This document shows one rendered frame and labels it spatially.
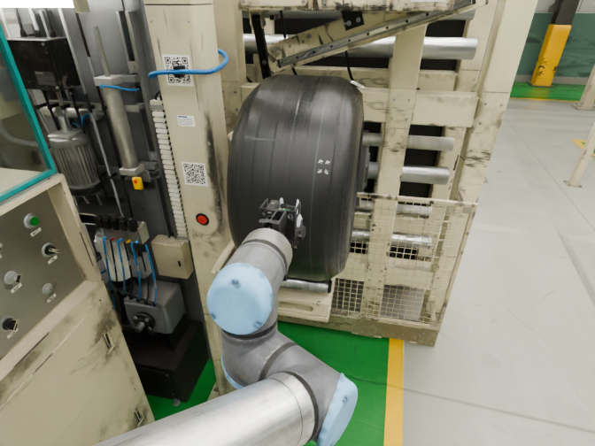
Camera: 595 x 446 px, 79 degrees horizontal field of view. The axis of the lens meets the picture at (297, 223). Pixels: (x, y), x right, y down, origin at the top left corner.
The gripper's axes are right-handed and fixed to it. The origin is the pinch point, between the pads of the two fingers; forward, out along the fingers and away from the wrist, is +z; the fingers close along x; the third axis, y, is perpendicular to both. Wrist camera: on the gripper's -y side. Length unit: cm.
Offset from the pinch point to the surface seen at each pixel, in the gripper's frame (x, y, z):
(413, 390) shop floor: -50, -118, 63
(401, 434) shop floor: -43, -121, 40
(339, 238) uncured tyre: -10.9, -6.9, 4.5
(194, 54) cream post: 29.6, 32.8, 18.2
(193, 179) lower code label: 35.5, -1.6, 22.2
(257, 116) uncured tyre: 11.1, 20.0, 10.3
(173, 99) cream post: 37.3, 21.6, 19.6
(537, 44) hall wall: -358, 61, 914
